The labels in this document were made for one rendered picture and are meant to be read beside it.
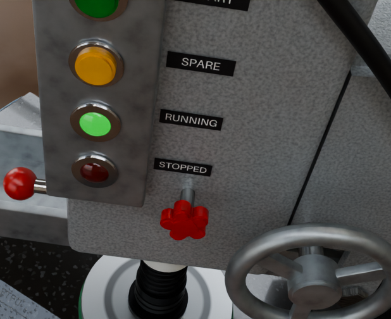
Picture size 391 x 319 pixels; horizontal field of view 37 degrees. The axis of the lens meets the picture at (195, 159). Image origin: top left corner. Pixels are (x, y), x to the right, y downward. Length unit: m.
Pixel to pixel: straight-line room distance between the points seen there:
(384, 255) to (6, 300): 0.61
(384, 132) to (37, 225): 0.37
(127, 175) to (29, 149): 0.28
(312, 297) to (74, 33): 0.28
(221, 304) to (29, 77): 1.94
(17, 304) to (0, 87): 1.76
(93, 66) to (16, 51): 2.42
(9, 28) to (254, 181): 2.53
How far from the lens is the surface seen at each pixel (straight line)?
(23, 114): 1.17
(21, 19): 3.01
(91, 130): 0.41
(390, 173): 0.50
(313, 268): 0.49
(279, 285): 0.96
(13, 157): 0.73
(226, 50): 0.39
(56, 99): 0.41
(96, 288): 0.85
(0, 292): 0.94
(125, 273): 0.86
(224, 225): 0.52
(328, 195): 0.51
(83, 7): 0.35
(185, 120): 0.43
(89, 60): 0.38
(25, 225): 0.64
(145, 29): 0.37
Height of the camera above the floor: 1.65
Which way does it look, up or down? 45 degrees down
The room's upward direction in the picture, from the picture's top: 11 degrees clockwise
